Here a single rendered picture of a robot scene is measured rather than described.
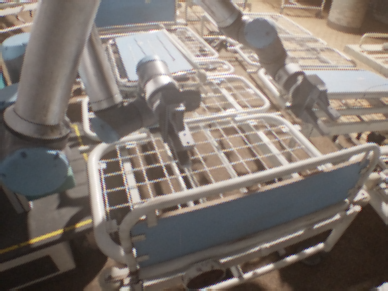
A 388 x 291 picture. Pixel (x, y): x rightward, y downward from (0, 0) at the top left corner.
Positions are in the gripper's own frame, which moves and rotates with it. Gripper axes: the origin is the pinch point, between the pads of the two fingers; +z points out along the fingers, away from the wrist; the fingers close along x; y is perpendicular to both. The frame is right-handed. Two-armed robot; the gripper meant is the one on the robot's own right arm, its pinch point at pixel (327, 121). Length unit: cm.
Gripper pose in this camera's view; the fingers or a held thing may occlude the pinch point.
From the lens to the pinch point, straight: 82.4
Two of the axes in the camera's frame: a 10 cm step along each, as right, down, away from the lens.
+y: -9.4, 1.8, -2.9
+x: 1.1, -6.5, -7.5
